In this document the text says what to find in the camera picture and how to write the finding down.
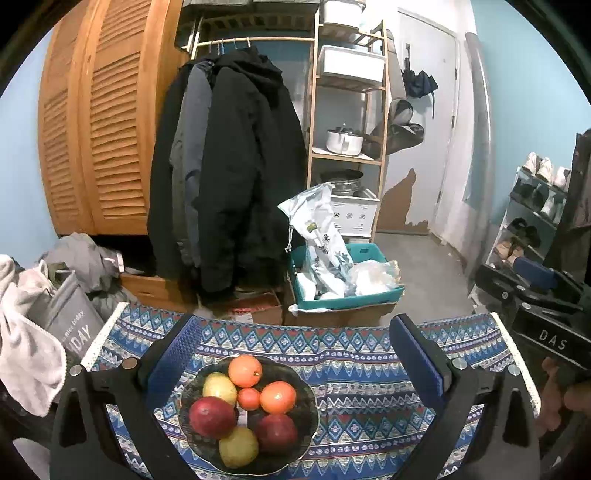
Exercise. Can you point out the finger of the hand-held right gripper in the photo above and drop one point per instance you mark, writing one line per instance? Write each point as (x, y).
(535, 272)
(494, 281)

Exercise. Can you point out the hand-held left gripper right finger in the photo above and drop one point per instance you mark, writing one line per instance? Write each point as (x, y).
(418, 360)

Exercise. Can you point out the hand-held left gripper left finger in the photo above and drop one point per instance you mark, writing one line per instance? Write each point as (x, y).
(178, 353)

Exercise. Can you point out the yellow lemon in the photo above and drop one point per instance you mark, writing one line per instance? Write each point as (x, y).
(219, 387)
(238, 446)

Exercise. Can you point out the large orange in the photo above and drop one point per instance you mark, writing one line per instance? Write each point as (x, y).
(245, 370)
(277, 397)

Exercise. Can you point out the bright red apple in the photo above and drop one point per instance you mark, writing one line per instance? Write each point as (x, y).
(212, 417)

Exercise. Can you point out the small tangerine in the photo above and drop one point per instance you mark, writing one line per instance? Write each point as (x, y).
(249, 398)

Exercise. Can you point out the dark glass plate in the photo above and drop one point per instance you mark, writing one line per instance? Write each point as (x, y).
(308, 410)

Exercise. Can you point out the dark red apple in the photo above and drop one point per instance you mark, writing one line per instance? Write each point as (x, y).
(276, 433)

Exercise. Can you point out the person's right hand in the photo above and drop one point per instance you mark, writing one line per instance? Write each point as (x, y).
(577, 399)

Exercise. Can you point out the patterned blue tablecloth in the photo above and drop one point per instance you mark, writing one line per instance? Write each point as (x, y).
(360, 369)

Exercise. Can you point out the plain cardboard box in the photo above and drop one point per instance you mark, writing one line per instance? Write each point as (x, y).
(147, 290)

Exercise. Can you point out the shoe rack with shoes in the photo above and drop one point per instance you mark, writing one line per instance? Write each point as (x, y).
(531, 194)

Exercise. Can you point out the cardboard box with red print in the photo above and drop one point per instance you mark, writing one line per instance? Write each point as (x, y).
(256, 310)

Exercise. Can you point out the large cardboard box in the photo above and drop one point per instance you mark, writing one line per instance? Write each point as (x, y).
(337, 317)

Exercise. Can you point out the clear plastic bag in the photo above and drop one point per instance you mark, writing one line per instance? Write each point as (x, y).
(374, 277)

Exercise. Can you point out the teal plastic basket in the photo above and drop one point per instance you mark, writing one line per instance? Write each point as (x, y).
(341, 302)

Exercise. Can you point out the grey tote bag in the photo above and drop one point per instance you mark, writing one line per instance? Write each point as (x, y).
(69, 316)

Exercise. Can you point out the grey clothes pile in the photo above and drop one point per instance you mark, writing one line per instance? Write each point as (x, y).
(83, 258)

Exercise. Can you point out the white door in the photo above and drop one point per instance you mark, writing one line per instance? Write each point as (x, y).
(427, 152)

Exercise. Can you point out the white towel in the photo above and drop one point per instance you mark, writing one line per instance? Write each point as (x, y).
(27, 337)

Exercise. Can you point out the white patterned crate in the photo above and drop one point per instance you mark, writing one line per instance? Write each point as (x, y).
(355, 216)

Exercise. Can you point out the white rice bag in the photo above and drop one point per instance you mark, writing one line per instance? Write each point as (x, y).
(318, 240)

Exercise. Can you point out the grey hanging bag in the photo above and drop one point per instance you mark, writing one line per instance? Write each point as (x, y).
(401, 128)

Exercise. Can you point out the steel pot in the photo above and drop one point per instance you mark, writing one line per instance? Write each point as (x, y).
(344, 183)

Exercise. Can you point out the wooden shelf rack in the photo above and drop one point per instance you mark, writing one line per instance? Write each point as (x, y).
(346, 159)

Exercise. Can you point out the black hooded jacket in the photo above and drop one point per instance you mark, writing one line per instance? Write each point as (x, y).
(249, 175)

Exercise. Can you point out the grey jacket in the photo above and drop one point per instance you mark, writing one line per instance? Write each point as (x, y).
(189, 152)

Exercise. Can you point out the white pot with lid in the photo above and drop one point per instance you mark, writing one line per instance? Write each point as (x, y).
(344, 142)

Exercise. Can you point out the navy folded umbrella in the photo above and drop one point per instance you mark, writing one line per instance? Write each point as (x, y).
(422, 83)

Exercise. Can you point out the grey folded board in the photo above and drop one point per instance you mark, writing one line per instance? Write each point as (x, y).
(395, 60)

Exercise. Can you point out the wooden louvered wardrobe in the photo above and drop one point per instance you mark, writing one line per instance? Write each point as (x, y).
(106, 115)

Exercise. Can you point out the large white storage bin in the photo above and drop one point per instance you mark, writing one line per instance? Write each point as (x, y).
(353, 64)

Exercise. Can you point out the small white storage bin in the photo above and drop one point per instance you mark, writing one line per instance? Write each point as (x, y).
(344, 11)

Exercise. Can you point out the dark fabric storage box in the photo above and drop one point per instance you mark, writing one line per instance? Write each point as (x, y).
(254, 7)

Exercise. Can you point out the wooden clothes rail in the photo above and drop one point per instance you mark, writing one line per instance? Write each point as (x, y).
(277, 40)

